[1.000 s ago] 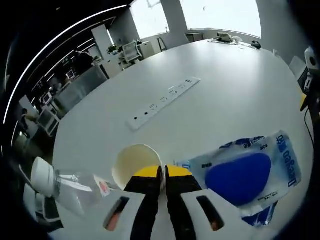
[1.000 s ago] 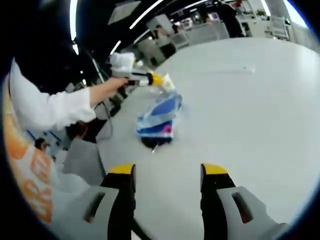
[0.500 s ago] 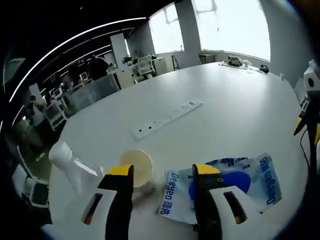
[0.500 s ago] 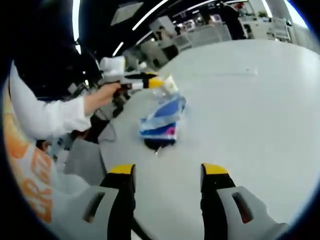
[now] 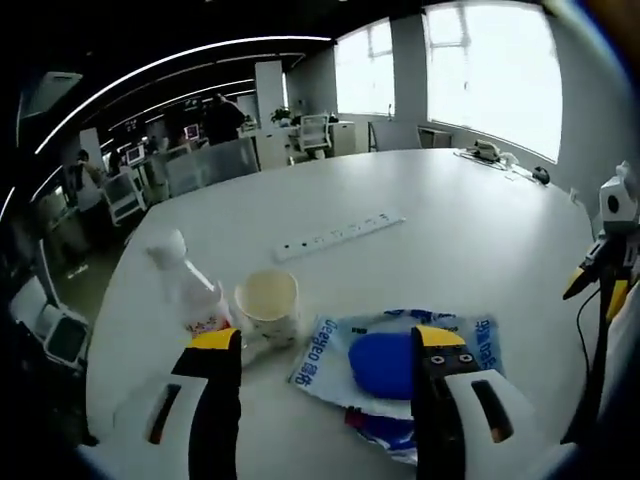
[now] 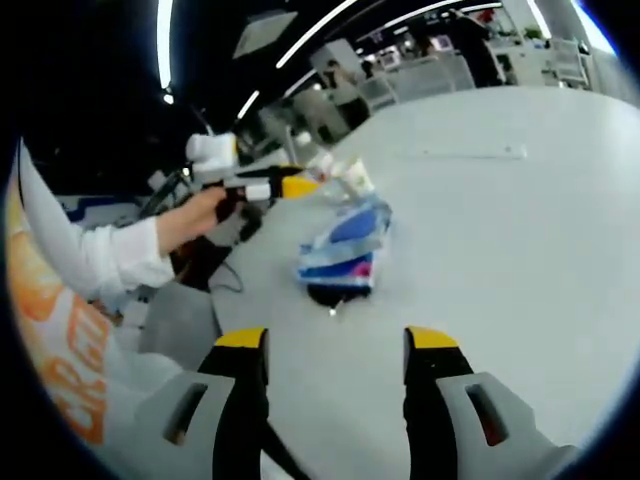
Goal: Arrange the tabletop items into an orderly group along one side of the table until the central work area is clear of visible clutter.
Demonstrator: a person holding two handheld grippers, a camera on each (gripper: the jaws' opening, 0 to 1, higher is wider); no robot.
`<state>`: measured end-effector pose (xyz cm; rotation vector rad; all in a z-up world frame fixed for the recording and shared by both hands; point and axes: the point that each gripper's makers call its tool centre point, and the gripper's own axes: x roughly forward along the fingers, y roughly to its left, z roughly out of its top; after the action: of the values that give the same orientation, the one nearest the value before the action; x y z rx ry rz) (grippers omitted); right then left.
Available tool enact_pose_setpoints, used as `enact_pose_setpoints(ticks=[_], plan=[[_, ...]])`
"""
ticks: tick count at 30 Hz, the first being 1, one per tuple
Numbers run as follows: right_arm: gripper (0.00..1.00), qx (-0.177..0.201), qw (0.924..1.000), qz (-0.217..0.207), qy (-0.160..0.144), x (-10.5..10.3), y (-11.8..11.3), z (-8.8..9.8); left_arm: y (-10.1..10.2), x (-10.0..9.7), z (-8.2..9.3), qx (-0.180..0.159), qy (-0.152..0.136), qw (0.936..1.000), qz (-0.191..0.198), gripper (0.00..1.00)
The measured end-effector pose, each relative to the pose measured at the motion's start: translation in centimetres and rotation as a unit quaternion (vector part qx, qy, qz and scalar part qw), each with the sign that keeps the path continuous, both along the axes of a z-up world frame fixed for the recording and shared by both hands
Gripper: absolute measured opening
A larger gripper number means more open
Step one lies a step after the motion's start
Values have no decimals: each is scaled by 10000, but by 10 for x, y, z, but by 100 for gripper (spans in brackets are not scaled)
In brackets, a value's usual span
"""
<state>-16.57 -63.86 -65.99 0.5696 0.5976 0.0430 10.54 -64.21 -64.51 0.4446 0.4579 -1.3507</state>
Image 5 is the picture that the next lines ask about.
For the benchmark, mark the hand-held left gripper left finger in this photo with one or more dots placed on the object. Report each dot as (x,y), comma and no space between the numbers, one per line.
(215,400)

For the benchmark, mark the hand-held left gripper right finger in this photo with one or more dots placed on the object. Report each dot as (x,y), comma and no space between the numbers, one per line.
(435,400)

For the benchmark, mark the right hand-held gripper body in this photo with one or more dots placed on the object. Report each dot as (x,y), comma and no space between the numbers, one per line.
(617,205)

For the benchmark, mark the blue pink printed packet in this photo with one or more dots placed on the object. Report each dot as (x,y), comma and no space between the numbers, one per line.
(387,440)

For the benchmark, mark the clear packet with blue pad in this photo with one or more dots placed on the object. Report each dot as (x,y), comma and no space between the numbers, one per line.
(380,365)

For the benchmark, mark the printed paper cup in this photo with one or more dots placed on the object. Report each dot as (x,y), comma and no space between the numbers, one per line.
(270,315)

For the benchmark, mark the clear plastic bottle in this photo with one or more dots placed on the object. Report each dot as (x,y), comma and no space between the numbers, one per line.
(197,300)

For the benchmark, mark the white power strip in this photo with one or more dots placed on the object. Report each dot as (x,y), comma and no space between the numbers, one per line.
(340,235)

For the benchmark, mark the small black object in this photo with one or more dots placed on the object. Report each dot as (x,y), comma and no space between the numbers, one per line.
(541,174)

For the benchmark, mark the white desk device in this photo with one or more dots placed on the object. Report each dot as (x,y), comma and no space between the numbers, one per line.
(486,150)

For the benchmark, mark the grey waste bin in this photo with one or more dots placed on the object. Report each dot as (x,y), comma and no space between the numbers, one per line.
(67,342)

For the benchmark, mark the white table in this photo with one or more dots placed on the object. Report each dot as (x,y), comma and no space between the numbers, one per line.
(400,240)

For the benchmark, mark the office window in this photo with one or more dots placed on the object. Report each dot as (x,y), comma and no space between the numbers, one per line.
(495,80)
(365,75)

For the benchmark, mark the grey desk partition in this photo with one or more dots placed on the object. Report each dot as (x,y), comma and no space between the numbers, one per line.
(210,162)

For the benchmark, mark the white mesh office chair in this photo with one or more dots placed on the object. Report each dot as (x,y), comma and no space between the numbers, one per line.
(315,132)

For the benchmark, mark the potted green plant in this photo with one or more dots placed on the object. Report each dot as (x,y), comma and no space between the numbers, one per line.
(281,116)

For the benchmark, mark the ceiling light strip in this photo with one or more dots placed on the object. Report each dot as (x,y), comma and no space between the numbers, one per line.
(150,75)

